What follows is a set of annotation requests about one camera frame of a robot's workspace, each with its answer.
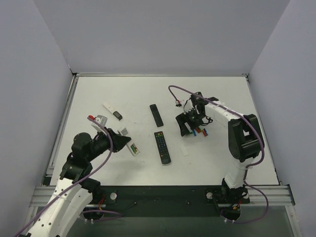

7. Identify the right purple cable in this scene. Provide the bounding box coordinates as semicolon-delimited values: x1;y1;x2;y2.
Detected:
168;85;270;224

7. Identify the white battery cover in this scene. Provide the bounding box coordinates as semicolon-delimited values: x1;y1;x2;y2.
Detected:
180;146;189;156

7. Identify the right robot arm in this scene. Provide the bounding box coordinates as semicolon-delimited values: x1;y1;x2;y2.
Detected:
176;92;265;196

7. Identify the aluminium frame rail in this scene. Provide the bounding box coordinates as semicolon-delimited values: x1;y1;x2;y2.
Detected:
29;186;295;207

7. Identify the slim black remote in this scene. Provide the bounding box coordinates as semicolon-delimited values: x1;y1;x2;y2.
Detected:
150;104;163;127

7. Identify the black remote with buttons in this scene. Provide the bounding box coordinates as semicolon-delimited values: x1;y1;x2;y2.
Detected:
154;131;171;165

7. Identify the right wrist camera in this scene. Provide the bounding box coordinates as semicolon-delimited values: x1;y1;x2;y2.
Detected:
175;99;185;107

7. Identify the white remote with display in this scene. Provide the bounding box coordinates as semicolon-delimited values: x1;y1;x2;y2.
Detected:
102;102;123;121

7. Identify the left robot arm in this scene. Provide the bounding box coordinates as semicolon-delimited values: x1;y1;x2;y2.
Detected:
17;128;131;237

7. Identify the white remote control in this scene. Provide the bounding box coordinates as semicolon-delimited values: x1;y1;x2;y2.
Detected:
118;127;140;157

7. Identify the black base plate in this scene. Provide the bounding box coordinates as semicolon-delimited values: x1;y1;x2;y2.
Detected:
81;185;250;218

